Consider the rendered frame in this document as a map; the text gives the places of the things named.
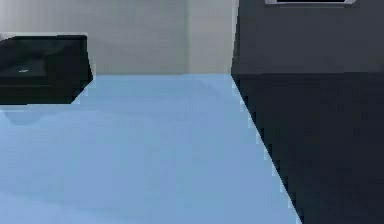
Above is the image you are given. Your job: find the white framed dark picture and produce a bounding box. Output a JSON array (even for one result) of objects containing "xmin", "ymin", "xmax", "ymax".
[{"xmin": 264, "ymin": 0, "xmax": 357, "ymax": 6}]

